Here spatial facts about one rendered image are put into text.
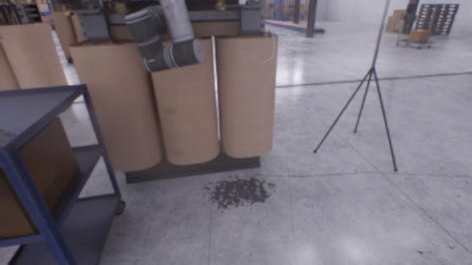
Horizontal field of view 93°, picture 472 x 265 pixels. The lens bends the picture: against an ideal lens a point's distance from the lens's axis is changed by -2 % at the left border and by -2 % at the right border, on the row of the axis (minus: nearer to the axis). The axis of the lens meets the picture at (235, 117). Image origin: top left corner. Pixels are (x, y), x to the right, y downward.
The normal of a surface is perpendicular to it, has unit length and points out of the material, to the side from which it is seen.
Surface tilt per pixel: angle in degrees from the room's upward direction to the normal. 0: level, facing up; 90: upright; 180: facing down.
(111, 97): 90
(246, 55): 90
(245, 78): 90
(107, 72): 90
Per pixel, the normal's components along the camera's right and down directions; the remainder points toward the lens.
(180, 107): 0.20, 0.42
